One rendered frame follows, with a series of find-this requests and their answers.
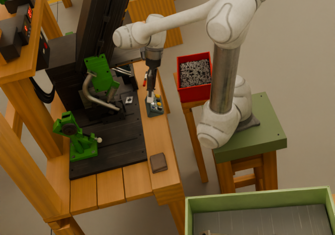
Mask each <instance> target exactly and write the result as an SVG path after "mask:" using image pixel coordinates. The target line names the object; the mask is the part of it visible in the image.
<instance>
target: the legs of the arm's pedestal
mask: <svg viewBox="0 0 335 235"><path fill-rule="evenodd" d="M212 154H213V150H212ZM213 159H214V164H215V168H216V173H217V178H218V183H219V187H220V192H221V194H231V193H236V191H235V189H236V188H241V187H245V186H249V185H254V184H255V189H256V191H268V190H277V189H278V178H277V154H276V150H275V151H270V152H266V153H262V154H257V155H253V156H249V157H245V158H240V159H236V160H232V161H227V162H223V163H219V164H216V161H215V157H214V154H213ZM250 168H253V170H254V173H253V174H248V175H244V176H240V177H235V178H233V173H232V172H237V171H241V170H245V169H250Z"/></svg>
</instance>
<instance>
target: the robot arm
mask: <svg viewBox="0 0 335 235"><path fill-rule="evenodd" d="M264 1H265V0H210V1H208V2H206V3H204V4H202V5H199V6H197V7H194V8H191V9H188V10H185V11H182V12H179V13H176V14H173V15H170V16H167V17H164V16H162V15H160V14H150V15H149V16H148V18H147V19H146V23H143V22H135V23H131V24H126V25H125V26H121V27H119V28H117V29H116V30H115V31H114V34H113V42H114V44H115V45H116V46H117V47H118V48H120V49H124V50H131V49H138V48H142V47H145V57H146V66H148V67H149V69H148V74H147V89H146V90H147V91H148V95H147V103H151V104H152V103H153V99H154V90H155V88H154V87H155V84H156V77H157V70H158V69H157V67H159V66H160V65H161V59H162V57H163V50H164V43H165V41H166V35H167V30H169V29H173V28H176V27H180V26H184V25H187V24H191V23H194V22H198V21H201V20H205V19H207V20H206V32H207V35H208V36H209V38H210V39H211V40H212V41H213V42H214V53H213V64H212V76H211V88H210V99H209V100H208V101H206V102H205V104H204V106H203V109H202V113H201V117H200V120H199V124H198V126H197V138H198V140H199V142H200V143H201V144H202V145H203V146H205V147H207V148H210V149H214V148H219V147H221V146H223V145H224V144H225V143H227V142H228V140H229V139H230V138H231V136H232V135H234V134H235V133H238V132H240V131H243V130H246V129H248V128H251V127H254V126H259V125H260V121H259V120H258V119H257V118H256V117H255V116H254V115H253V113H252V95H251V89H250V86H249V84H248V83H247V81H246V80H245V79H244V78H242V77H241V76H238V75H236V74H237V67H238V60H239V53H240V46H241V44H242V43H243V42H244V41H245V38H246V35H247V32H248V29H249V27H250V24H251V22H252V17H253V15H254V13H255V12H256V10H257V9H258V8H259V6H260V5H261V3H262V2H264Z"/></svg>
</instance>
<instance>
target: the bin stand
mask: <svg viewBox="0 0 335 235"><path fill-rule="evenodd" d="M173 76H174V80H175V84H176V88H177V72H175V73H173ZM178 95H179V92H178ZM179 99H180V95H179ZM206 101H208V100H202V101H195V102H189V103H181V102H180V103H181V107H182V110H183V114H184V116H185V120H186V124H187V128H188V132H189V135H190V139H191V143H192V147H193V151H194V154H195V157H196V161H197V165H198V169H199V173H200V177H201V181H202V183H205V182H208V181H209V180H208V176H207V172H206V168H205V164H204V160H203V155H202V151H201V147H200V143H199V140H198V138H197V130H196V126H195V122H194V117H193V113H192V109H191V108H194V107H197V106H201V105H204V104H205V102H206Z"/></svg>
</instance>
